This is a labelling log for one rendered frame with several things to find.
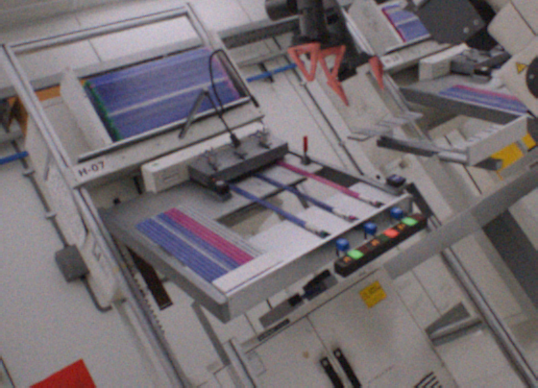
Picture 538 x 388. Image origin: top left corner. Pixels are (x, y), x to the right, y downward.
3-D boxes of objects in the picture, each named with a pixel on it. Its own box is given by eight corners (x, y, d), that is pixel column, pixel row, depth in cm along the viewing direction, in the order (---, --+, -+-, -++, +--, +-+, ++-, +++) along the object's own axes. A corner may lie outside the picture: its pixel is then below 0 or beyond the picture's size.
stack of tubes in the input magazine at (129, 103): (243, 98, 234) (208, 42, 240) (119, 141, 205) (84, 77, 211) (232, 115, 244) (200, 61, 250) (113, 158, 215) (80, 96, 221)
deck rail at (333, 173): (413, 212, 189) (413, 195, 186) (409, 215, 187) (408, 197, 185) (270, 154, 239) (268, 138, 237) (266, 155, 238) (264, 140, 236)
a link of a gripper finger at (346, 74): (344, 111, 158) (331, 79, 160) (369, 100, 156) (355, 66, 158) (335, 108, 152) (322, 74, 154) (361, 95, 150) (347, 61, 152)
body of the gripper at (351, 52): (339, 80, 159) (329, 55, 161) (375, 62, 156) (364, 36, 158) (330, 75, 153) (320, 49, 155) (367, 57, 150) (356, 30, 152)
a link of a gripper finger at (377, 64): (368, 100, 156) (354, 67, 158) (394, 87, 154) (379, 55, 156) (360, 95, 150) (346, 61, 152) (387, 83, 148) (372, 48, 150)
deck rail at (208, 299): (231, 321, 150) (227, 300, 147) (224, 325, 149) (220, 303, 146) (107, 223, 201) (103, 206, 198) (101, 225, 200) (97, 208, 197)
